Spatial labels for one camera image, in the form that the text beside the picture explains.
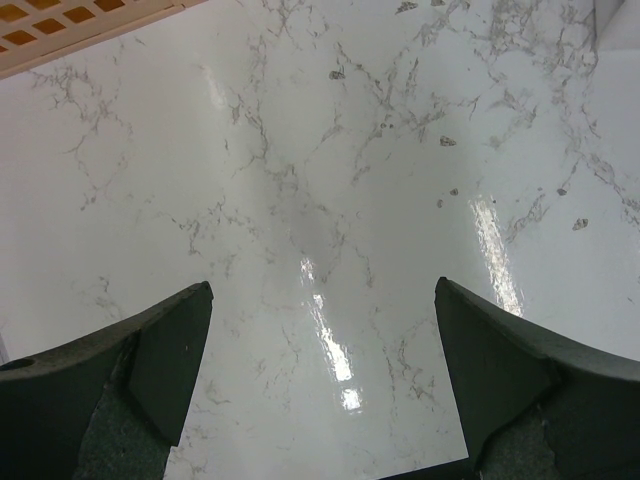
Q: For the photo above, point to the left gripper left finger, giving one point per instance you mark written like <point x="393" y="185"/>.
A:
<point x="108" y="405"/>

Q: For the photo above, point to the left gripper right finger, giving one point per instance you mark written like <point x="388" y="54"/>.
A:
<point x="534" y="404"/>

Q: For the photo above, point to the orange mesh file holder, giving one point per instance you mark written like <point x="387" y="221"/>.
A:
<point x="36" y="32"/>

